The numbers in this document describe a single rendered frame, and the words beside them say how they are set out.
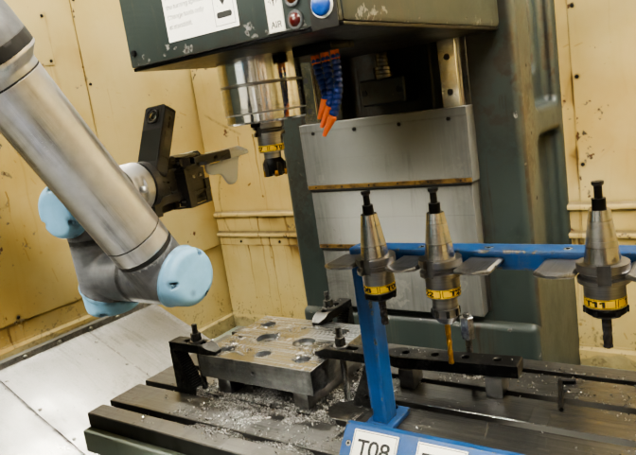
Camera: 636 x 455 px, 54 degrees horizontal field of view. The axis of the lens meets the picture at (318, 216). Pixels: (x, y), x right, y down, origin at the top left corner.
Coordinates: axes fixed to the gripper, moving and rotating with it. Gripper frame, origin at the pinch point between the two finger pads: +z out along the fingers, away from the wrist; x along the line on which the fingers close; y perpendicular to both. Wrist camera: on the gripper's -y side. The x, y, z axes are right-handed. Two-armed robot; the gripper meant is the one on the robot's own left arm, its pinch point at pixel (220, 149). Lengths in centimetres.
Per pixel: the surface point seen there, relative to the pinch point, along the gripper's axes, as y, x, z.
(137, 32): -21.8, -10.2, -3.4
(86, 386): 65, -81, 20
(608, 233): 15, 62, -5
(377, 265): 19.5, 29.2, -4.3
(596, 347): 77, 46, 93
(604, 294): 22, 61, -7
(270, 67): -12.7, 6.0, 10.9
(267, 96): -7.8, 5.1, 9.8
